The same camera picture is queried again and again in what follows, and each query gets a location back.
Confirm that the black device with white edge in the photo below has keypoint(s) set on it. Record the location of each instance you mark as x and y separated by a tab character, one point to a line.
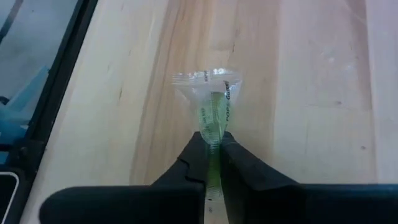
6	196

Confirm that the black aluminium table frame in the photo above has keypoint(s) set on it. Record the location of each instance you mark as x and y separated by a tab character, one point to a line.
60	77

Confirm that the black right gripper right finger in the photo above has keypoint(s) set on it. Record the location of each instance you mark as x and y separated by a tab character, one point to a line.
311	205

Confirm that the green candy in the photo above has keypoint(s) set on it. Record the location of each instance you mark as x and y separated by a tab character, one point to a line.
214	109

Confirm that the light blue object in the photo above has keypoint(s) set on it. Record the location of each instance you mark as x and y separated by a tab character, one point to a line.
21	102

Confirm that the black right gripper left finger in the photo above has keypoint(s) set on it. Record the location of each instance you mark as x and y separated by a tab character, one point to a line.
124	205

